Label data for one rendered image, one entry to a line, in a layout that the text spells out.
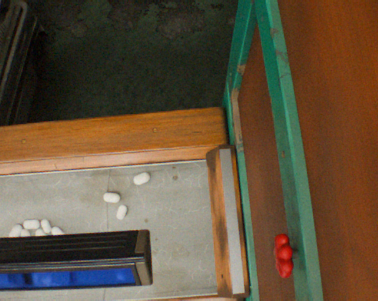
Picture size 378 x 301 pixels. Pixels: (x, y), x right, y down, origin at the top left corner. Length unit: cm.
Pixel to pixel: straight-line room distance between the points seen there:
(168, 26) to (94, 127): 108
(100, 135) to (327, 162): 68
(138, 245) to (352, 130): 35
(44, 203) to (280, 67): 69
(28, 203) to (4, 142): 16
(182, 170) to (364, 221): 68
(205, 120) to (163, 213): 23
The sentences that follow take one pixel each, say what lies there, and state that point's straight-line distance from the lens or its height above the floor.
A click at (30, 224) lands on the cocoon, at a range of 95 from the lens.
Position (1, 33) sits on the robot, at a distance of 163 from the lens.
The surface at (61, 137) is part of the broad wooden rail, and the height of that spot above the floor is 76.
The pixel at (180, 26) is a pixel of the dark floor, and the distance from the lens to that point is 193.
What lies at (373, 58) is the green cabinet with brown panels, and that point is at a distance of 24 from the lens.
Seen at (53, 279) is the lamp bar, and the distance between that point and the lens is 58.
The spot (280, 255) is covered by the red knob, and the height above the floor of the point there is 125.
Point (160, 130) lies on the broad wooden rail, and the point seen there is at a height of 76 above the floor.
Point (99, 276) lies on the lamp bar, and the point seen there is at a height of 108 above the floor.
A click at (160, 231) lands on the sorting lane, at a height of 74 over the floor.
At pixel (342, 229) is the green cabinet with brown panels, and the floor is 134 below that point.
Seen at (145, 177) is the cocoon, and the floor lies 76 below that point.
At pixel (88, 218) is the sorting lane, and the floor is 74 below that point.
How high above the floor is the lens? 163
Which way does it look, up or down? 75 degrees down
